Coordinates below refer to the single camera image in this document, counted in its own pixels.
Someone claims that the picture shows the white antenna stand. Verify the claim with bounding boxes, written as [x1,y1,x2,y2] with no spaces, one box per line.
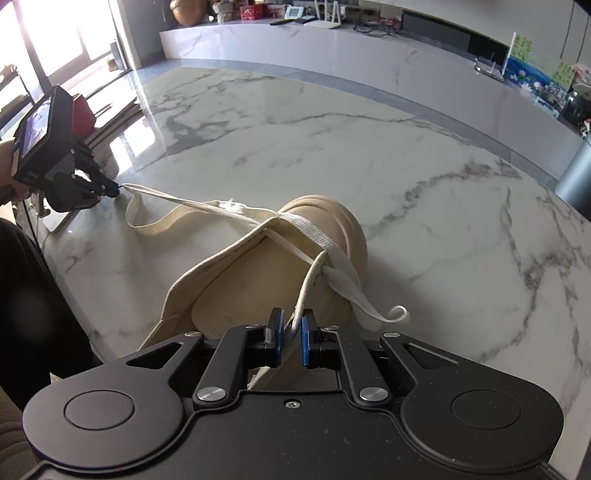
[475,31,517,83]

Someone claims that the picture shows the brown round vase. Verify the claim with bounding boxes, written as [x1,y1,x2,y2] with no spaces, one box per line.
[170,0,205,27]

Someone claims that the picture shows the wooden tray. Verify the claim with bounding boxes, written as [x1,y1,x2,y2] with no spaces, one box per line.
[90,100,143,145]

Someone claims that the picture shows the white router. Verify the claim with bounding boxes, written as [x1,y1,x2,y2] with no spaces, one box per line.
[304,0,346,29]

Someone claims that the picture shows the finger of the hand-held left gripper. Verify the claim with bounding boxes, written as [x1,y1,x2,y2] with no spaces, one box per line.
[76,138,122,192]
[69,170,114,200]

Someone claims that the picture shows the grey metal trash can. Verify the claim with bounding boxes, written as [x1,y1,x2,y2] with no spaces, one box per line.
[553,137,591,209]

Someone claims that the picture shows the beige sofa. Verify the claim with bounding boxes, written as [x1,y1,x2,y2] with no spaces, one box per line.
[0,382,43,480]

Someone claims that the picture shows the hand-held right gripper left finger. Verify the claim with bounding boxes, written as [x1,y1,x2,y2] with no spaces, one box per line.
[124,308,284,412]

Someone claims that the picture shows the pink cup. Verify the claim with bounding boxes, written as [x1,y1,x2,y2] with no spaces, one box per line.
[73,95,96,131]

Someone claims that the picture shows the person's left hand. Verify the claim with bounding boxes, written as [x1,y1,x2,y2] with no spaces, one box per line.
[0,138,31,201]

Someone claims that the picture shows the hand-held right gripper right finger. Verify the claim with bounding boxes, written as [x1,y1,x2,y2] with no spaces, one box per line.
[301,310,463,412]

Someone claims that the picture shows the white shoelace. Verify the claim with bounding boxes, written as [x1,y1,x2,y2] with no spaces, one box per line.
[121,183,411,332]

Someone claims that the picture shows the white marble TV cabinet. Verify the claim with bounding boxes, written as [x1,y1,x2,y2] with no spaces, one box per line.
[159,18,591,155]

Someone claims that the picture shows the beige shoe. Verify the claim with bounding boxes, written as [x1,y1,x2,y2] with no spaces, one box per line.
[139,195,369,393]

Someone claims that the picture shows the colourful painting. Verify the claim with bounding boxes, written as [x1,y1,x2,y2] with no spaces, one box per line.
[502,34,575,118]

